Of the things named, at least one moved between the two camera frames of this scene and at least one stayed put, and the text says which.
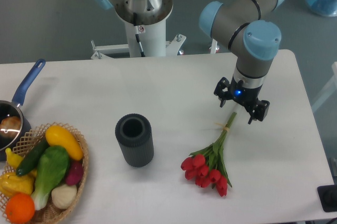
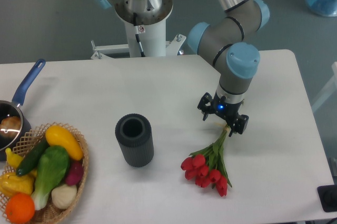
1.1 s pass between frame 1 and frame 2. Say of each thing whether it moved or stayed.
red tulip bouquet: stayed
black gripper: moved
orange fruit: stayed
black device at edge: stayed
